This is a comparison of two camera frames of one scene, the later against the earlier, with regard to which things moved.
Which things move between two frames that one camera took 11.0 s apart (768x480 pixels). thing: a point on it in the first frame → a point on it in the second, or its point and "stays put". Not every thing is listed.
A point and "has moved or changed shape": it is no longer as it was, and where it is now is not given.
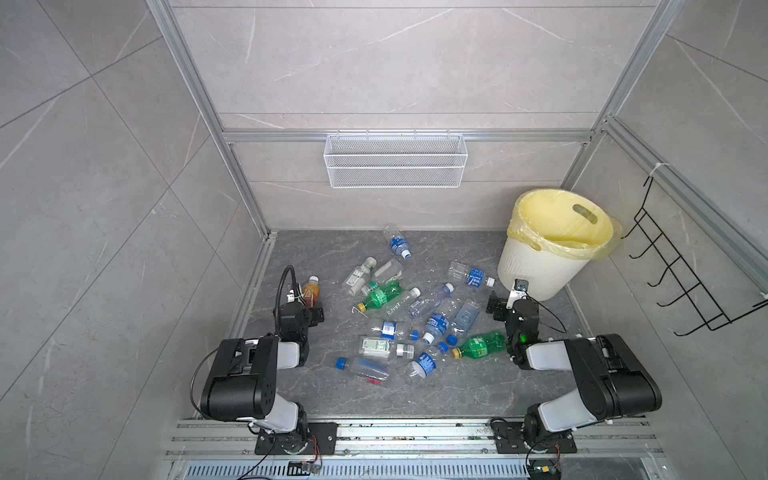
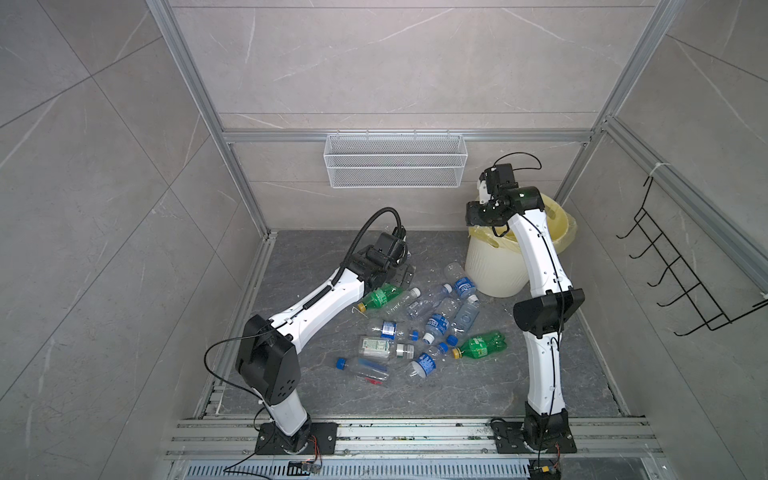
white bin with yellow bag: x=552 y=235 → x=493 y=261
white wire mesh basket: x=395 y=161 stays put
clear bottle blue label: x=474 y=277 has moved or changed shape
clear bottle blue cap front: x=369 y=370 stays put
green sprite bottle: x=481 y=346 stays put
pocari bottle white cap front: x=426 y=362 stays put
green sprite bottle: x=382 y=297 stays put
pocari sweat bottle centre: x=438 y=324 stays put
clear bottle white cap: x=402 y=301 stays put
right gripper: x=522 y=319 → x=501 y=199
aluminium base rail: x=227 y=450 stays put
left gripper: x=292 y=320 → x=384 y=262
